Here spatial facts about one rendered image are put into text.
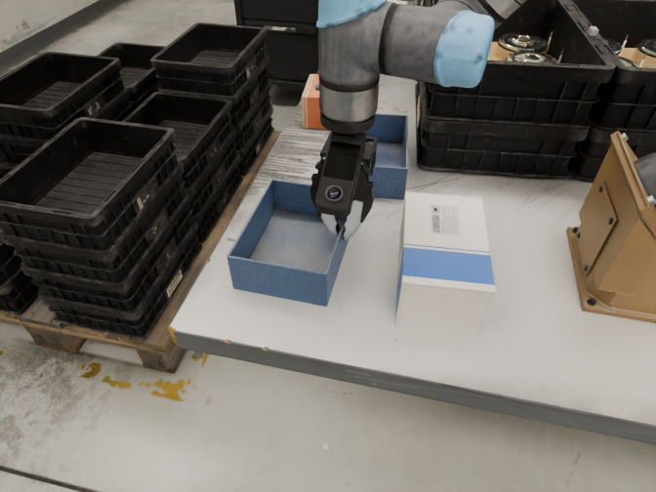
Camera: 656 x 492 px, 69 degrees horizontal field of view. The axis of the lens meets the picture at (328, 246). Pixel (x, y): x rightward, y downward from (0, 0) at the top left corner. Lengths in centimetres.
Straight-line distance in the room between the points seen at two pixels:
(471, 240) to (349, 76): 29
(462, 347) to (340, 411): 77
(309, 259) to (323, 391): 72
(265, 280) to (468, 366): 31
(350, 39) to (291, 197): 36
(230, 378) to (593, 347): 103
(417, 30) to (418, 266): 29
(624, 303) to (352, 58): 51
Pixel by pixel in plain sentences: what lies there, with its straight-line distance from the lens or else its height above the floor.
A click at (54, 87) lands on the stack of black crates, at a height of 49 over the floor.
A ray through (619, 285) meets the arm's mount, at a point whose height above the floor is 76.
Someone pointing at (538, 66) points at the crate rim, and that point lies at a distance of 91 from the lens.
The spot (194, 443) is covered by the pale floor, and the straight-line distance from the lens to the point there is 141.
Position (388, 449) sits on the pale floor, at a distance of 137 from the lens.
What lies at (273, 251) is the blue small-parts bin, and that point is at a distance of 79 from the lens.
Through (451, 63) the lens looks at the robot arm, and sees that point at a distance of 54.
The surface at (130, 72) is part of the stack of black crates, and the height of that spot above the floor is 38.
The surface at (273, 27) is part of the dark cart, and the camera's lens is 256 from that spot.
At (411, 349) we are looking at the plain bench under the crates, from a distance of 68.
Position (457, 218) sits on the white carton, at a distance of 74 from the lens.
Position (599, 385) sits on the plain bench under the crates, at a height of 70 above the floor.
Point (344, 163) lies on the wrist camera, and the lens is 62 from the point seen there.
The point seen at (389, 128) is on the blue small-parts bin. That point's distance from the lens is 105.
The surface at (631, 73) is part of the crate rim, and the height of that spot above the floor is 92.
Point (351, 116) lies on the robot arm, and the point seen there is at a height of 97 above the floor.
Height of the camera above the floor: 125
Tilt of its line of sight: 43 degrees down
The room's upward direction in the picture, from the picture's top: straight up
